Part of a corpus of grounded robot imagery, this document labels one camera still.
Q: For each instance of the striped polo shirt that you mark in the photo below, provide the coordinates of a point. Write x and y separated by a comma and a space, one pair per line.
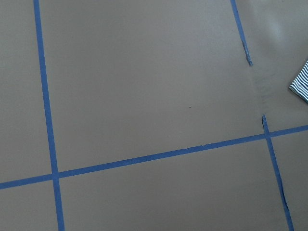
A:
299, 85

